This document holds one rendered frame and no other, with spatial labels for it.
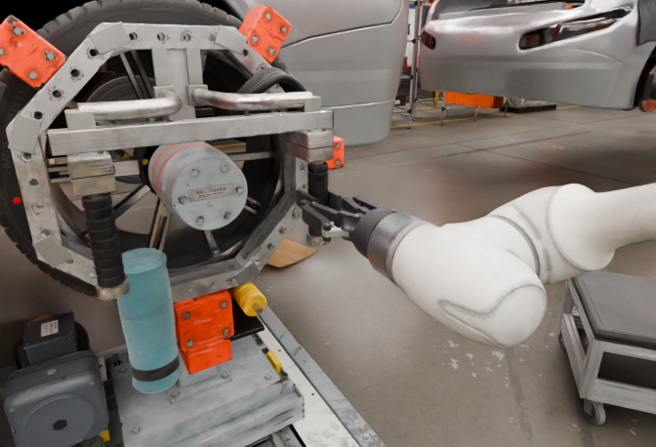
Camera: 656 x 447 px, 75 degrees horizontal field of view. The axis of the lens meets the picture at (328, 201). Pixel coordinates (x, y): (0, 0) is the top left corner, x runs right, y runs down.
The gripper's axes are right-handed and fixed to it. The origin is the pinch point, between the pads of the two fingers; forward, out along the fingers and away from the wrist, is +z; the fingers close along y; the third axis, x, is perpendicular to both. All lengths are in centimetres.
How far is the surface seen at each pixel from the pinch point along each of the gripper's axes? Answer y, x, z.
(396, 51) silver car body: 72, 26, 68
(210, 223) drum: -17.5, -2.9, 6.1
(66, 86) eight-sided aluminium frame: -34.7, 19.3, 20.5
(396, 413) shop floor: 38, -83, 18
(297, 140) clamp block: -2.4, 10.4, 2.9
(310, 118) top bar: -0.3, 14.1, 1.7
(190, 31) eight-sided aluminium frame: -14.1, 28.0, 20.6
